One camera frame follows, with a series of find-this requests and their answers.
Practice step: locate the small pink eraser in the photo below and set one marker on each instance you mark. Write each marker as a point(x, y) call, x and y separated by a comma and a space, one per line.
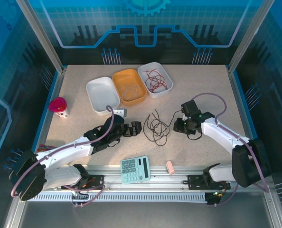
point(170, 168)

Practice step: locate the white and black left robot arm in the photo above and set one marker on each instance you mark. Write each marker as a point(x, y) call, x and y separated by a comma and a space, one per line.
point(65, 152)

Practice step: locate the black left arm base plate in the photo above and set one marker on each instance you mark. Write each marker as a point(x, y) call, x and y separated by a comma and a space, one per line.
point(97, 181)

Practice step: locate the white plastic bin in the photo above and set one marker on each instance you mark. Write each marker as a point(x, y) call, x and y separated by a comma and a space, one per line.
point(166, 90)
point(100, 92)

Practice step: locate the aluminium frame post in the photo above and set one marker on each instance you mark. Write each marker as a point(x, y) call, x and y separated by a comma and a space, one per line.
point(250, 33)
point(41, 35)

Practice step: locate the cup with pink lid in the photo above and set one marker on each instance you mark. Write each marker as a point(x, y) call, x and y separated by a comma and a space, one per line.
point(58, 105)

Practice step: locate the purple candy bag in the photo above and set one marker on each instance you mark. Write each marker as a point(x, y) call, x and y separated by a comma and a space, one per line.
point(44, 148)

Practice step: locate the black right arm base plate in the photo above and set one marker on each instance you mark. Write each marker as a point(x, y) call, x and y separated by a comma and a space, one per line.
point(194, 181)

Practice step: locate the teal calculator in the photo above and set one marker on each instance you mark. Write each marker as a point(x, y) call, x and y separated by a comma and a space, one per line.
point(134, 169)

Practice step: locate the orange plastic bin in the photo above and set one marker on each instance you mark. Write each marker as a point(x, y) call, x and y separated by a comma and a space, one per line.
point(129, 76)

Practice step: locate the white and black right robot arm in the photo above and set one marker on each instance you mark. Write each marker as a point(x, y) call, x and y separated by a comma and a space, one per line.
point(217, 130)

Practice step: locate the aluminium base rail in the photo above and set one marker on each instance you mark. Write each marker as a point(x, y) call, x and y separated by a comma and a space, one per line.
point(112, 171)

